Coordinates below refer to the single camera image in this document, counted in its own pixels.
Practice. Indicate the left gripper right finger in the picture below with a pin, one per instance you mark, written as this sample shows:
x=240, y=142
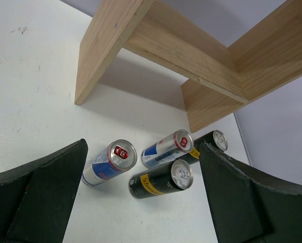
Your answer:
x=248, y=205

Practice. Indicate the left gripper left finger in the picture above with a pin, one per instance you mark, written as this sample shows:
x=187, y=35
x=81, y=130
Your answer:
x=36, y=199

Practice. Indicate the black gold can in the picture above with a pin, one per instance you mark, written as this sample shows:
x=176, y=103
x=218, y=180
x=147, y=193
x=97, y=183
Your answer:
x=216, y=138
x=168, y=178

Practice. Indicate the black gold can front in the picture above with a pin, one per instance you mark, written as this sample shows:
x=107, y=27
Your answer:
x=168, y=178

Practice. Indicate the wooden two-tier shelf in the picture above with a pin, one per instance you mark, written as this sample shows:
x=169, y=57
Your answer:
x=220, y=79

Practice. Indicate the silver slim can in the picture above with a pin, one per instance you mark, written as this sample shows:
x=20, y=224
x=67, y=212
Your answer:
x=168, y=149

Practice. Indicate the blue silver energy drink can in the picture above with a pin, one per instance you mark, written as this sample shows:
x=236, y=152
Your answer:
x=118, y=157

